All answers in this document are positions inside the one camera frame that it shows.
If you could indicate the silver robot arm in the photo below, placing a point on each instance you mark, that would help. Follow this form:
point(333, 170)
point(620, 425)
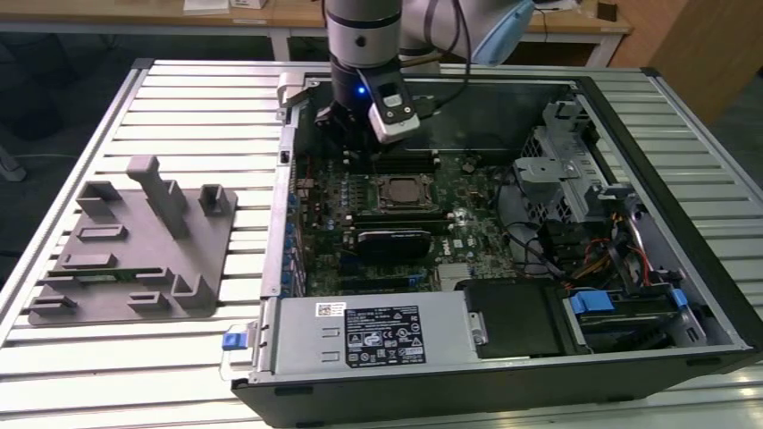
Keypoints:
point(363, 31)

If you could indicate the CPU socket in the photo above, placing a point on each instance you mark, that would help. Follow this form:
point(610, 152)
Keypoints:
point(377, 196)

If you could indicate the RAM slot white clips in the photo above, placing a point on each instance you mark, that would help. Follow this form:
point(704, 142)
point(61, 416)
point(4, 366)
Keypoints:
point(411, 162)
point(401, 221)
point(401, 229)
point(411, 153)

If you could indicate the blue plastic clip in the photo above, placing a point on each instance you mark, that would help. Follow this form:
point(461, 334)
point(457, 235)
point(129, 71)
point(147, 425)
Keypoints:
point(291, 230)
point(291, 199)

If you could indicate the wooden desk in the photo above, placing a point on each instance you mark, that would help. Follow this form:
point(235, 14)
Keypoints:
point(208, 18)

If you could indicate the black graphics card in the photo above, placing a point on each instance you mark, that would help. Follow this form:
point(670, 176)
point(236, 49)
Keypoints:
point(393, 246)

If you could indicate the silver disk bay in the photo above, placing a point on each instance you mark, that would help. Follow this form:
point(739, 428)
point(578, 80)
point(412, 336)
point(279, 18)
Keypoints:
point(539, 172)

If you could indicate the green motherboard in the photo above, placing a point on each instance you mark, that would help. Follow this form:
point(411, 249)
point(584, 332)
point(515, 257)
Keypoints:
point(476, 232)

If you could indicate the black expansion slot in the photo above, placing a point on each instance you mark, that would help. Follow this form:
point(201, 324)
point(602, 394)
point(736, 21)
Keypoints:
point(375, 283)

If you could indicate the silver heatsink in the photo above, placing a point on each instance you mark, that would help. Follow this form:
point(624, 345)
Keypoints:
point(453, 277)

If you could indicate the small black box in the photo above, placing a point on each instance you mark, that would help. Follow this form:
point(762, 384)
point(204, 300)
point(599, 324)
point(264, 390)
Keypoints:
point(608, 11)

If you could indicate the grey parts rack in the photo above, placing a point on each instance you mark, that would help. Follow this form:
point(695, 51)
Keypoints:
point(148, 250)

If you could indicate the silver power supply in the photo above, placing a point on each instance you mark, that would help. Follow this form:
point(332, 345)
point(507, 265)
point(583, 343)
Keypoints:
point(292, 339)

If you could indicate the green RAM stick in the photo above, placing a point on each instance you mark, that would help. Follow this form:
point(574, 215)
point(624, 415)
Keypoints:
point(107, 278)

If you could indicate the black plastic cover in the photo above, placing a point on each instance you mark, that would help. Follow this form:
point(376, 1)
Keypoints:
point(512, 322)

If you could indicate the blue plastic latch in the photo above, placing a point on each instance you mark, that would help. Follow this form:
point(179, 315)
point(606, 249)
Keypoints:
point(233, 338)

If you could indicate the wooden cabinet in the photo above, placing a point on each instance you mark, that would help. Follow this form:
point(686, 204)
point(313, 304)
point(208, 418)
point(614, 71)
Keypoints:
point(703, 44)

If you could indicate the hard disk in blue carrier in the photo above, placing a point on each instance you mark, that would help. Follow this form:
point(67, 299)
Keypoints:
point(590, 304)

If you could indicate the black open PC case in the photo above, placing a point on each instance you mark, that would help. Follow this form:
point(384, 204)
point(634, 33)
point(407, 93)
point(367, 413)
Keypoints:
point(417, 402)

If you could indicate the blue plastic tab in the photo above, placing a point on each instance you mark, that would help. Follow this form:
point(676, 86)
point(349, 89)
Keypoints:
point(678, 298)

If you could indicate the white and black camera box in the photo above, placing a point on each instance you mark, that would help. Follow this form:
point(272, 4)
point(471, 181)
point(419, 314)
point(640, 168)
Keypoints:
point(389, 111)

